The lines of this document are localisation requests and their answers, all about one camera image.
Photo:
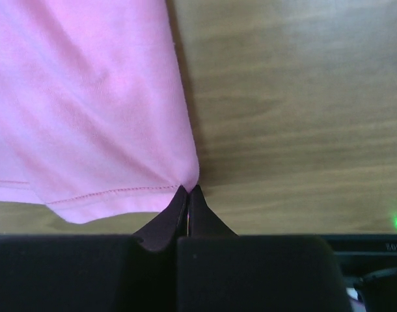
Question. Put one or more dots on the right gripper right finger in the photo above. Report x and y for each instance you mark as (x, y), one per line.
(218, 270)

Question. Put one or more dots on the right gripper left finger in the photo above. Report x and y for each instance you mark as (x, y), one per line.
(124, 272)

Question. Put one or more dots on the pink t shirt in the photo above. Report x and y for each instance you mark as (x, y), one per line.
(93, 119)

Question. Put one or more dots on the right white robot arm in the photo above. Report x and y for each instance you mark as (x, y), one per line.
(368, 264)

